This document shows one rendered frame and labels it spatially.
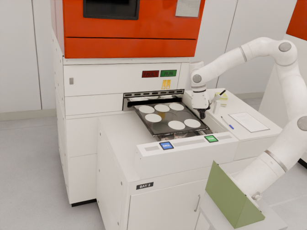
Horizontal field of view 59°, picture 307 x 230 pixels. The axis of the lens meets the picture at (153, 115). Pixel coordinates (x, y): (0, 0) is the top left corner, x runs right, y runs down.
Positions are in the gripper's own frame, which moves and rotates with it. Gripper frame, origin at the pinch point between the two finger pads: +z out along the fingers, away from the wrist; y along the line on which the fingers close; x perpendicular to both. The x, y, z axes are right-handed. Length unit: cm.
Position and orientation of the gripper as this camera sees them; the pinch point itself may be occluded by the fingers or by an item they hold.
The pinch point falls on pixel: (202, 115)
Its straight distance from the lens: 164.2
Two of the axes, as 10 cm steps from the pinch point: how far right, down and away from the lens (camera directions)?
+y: 8.0, 0.4, -5.9
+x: 5.7, -3.4, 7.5
